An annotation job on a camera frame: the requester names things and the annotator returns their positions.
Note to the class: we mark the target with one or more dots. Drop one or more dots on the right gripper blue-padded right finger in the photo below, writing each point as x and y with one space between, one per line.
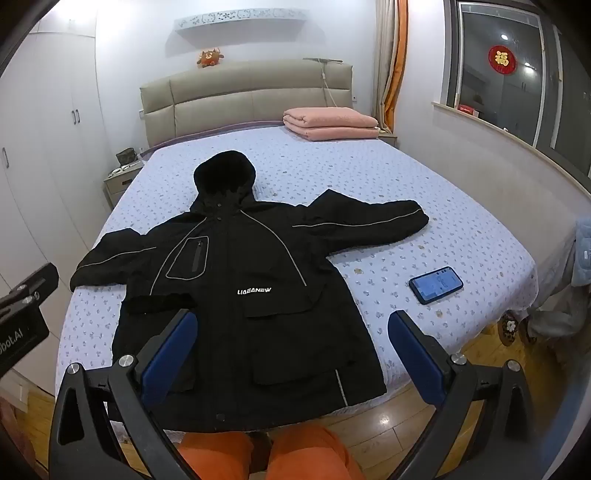
502 445

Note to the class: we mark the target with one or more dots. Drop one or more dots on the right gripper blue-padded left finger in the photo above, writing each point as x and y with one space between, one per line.
83 444

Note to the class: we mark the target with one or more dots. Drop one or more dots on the black hooded jacket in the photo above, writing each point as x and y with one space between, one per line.
280 339

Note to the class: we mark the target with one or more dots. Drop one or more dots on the grey clothes pile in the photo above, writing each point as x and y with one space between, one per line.
563 301

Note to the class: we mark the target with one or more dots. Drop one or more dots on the slipper on floor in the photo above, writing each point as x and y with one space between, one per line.
508 327

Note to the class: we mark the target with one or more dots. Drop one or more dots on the white wardrobe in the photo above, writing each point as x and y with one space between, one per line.
54 157

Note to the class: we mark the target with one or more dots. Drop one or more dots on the beige bedside table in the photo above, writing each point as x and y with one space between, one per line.
117 182

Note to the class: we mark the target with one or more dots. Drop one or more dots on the black smartphone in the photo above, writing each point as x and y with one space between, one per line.
433 286

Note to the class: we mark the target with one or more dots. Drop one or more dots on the orange trousers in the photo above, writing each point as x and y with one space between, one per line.
302 451

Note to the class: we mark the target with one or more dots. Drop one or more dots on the brown patterned bag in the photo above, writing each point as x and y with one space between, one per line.
126 156

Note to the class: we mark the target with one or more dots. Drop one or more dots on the orange plush toy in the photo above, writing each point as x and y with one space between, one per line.
208 58

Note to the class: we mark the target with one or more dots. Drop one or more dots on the beige padded headboard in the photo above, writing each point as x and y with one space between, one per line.
236 93

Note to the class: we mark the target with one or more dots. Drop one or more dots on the red box on sill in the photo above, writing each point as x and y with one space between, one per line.
468 110

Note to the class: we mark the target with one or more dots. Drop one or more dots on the folded pink blanket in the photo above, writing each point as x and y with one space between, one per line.
330 123

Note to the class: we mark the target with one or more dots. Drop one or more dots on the dark window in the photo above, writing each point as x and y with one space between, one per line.
545 102

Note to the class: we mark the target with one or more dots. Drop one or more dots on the red window decoration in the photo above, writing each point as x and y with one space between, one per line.
502 60

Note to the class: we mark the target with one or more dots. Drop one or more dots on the beige and orange curtain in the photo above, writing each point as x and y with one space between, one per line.
391 48

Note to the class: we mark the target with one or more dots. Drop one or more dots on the white decorative wall shelf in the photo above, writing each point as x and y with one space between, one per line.
239 15

